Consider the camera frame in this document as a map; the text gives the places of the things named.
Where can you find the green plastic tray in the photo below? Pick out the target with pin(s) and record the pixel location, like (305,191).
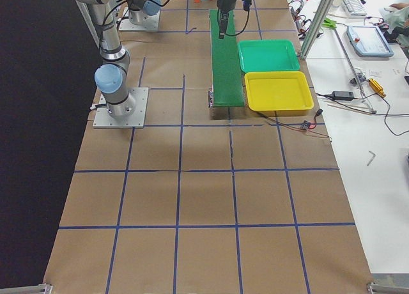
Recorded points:
(267,56)

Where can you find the black power adapter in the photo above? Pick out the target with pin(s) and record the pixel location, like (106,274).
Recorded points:
(343,95)

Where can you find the green handled reacher grabber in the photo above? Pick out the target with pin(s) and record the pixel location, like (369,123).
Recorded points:
(332,24)

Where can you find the aluminium frame post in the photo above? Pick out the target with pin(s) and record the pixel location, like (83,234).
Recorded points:
(313,31)

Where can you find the small red-wired circuit board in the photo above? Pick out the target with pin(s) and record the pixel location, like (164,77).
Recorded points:
(306,125)

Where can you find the yellow plastic tray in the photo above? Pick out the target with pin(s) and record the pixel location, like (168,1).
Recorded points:
(285,91)

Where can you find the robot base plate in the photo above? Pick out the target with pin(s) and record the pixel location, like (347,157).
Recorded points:
(151,24)
(130,114)

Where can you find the silver allen key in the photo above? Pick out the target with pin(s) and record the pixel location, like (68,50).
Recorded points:
(372,157)

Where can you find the white keyboard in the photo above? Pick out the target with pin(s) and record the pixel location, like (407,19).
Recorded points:
(354,8)

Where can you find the robot teach pendant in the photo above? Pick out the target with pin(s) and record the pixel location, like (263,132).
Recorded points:
(368,41)

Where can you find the green conveyor belt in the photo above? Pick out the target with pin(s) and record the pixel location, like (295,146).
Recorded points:
(227,88)

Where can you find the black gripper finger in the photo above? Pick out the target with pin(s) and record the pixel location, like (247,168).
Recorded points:
(223,24)

